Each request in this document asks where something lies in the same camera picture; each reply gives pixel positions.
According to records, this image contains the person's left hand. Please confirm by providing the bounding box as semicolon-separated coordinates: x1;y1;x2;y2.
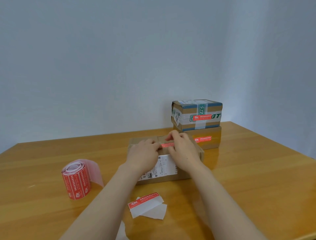
122;138;163;176

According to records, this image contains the person's right hand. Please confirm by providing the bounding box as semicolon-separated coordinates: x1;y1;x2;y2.
165;130;204;173

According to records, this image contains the wide cardboard box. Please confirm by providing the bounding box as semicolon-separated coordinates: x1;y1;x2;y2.
127;135;205;186

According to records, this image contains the cardboard box with torn tape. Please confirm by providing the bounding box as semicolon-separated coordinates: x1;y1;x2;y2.
173;125;222;151

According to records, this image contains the box with green GT tape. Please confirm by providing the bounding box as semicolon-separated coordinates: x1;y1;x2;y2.
171;99;223;132

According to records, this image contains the roll of red stickers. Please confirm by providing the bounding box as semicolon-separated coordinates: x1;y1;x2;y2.
61;159;104;200

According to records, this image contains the person's right forearm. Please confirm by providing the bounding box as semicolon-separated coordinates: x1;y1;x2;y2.
190;164;268;240

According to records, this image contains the person's left forearm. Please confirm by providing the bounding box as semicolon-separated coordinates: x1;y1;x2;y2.
59;165;141;240

